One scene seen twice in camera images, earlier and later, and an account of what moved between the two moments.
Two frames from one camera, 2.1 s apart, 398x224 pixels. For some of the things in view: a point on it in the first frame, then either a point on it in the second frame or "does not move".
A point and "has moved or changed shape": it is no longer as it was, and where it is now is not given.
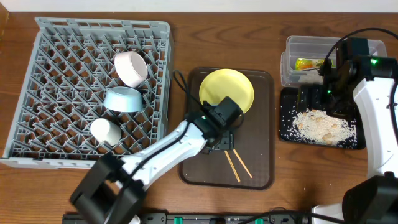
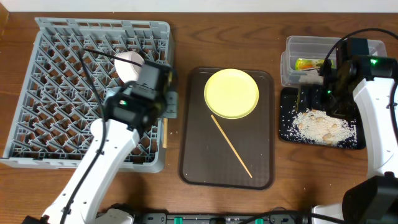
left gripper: (224, 144) to (171, 104)
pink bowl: (131, 68) does not move
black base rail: (211, 219) does not move
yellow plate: (222, 83) has moved or changed shape
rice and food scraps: (315, 126) does not move
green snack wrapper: (308, 64) does not move
